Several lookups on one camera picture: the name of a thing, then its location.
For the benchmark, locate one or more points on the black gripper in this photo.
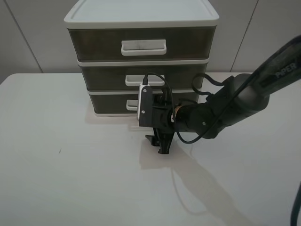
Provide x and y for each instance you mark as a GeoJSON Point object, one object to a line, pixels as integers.
{"type": "Point", "coordinates": [162, 122]}

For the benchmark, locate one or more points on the dark translucent bottom drawer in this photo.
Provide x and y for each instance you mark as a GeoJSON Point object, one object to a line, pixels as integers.
{"type": "Point", "coordinates": [114, 102]}

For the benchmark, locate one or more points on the dark translucent drawer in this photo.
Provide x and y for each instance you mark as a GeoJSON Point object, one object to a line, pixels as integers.
{"type": "Point", "coordinates": [110, 78]}
{"type": "Point", "coordinates": [183, 43]}
{"type": "Point", "coordinates": [114, 102]}

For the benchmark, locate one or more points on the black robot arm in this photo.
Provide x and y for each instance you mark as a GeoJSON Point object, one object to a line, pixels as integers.
{"type": "Point", "coordinates": [238, 98]}

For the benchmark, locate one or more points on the dark translucent middle drawer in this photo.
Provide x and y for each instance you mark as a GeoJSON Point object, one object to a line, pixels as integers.
{"type": "Point", "coordinates": [110, 78]}

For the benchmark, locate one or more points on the dark translucent top drawer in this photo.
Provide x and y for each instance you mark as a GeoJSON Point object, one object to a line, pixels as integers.
{"type": "Point", "coordinates": [183, 43]}

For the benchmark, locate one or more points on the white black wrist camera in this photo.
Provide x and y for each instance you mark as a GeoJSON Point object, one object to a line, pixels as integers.
{"type": "Point", "coordinates": [144, 110]}

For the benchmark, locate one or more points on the white drawer cabinet frame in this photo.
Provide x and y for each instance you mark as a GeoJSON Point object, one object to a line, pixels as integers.
{"type": "Point", "coordinates": [129, 14]}

